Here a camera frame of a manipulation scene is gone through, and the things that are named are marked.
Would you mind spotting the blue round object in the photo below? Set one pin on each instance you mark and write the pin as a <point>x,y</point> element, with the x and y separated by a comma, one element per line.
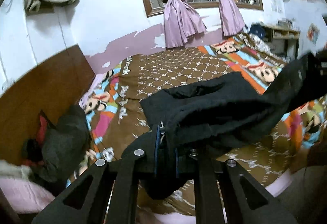
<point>257,30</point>

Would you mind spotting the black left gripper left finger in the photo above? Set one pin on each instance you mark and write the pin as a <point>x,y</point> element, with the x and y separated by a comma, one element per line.
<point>107,191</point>

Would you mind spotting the dark grey clothes pile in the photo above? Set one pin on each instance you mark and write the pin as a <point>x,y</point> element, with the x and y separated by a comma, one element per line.
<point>62,149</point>

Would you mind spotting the large black garment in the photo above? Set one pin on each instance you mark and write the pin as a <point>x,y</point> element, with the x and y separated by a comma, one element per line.
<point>219,114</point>

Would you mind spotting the colourful cartoon bed sheet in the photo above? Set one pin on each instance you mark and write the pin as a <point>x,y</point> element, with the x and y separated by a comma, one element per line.
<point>115,117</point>

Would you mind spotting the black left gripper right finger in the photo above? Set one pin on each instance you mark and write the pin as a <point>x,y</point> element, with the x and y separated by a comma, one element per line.
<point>227,193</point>

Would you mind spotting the red cloth at headboard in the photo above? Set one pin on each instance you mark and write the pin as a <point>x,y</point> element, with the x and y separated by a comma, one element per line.
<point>44,125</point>

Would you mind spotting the pink pillow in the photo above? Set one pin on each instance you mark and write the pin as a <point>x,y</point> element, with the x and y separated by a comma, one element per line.
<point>23,195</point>

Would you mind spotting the wooden side shelf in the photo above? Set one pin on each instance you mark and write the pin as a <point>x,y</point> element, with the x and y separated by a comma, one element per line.
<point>282,41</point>

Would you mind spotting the brown wooden headboard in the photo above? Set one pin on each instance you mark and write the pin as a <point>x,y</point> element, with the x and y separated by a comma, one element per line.
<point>52,87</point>

